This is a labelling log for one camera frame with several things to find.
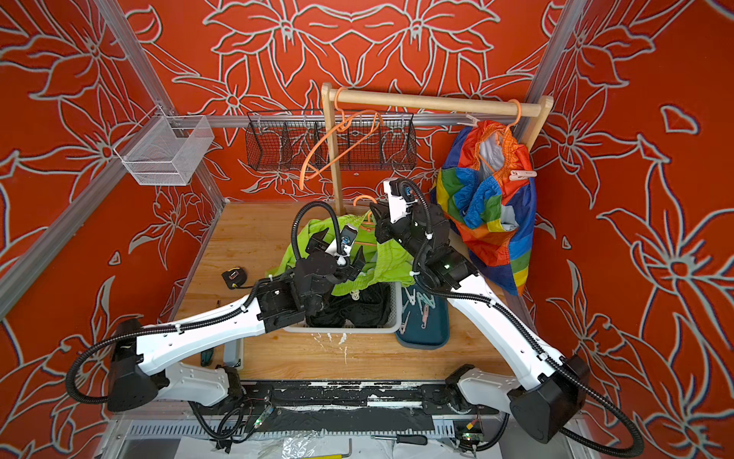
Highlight orange clothes hanger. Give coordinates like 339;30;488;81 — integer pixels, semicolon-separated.
297;87;384;191

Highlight clear acrylic wall bin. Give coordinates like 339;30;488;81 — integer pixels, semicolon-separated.
112;106;214;187

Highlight yellow black tape measure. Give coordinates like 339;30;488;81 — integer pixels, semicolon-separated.
222;267;248;290

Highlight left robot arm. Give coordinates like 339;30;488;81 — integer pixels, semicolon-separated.
65;202;365;412

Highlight black shorts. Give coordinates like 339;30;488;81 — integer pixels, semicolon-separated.
306;283;391;328

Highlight lime green shorts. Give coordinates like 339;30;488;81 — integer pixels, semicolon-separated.
266;214;415;296

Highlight teal plastic tray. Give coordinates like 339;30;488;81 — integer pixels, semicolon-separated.
396;285;450;350

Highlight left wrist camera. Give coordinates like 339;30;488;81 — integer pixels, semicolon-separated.
338;225;359;256

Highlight black wire wall basket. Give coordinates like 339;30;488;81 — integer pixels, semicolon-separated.
245;109;418;173

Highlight white plastic basket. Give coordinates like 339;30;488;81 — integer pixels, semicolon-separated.
285;282;403;334

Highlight orange hanger of green shorts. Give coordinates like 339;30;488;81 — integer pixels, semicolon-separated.
352;194;380;248

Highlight clothespin in tray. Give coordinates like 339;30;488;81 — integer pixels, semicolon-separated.
399;314;410;337
401;285;418;314

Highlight green handled screwdriver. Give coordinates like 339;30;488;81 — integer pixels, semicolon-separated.
200;348;214;367

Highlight grey rectangular block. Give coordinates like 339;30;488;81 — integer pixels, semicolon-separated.
223;340;244;369

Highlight rainbow striped shorts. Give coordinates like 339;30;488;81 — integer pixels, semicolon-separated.
435;120;537;296

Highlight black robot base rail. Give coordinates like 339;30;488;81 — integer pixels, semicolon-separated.
191;379;501;434

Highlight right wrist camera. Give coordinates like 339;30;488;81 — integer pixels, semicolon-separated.
382;178;410;224

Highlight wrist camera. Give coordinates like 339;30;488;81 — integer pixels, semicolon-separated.
338;225;359;256
382;178;410;224

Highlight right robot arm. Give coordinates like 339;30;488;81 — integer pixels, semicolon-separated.
371;178;644;458

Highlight wooden clothes rack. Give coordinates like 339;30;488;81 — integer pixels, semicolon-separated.
299;83;554;215

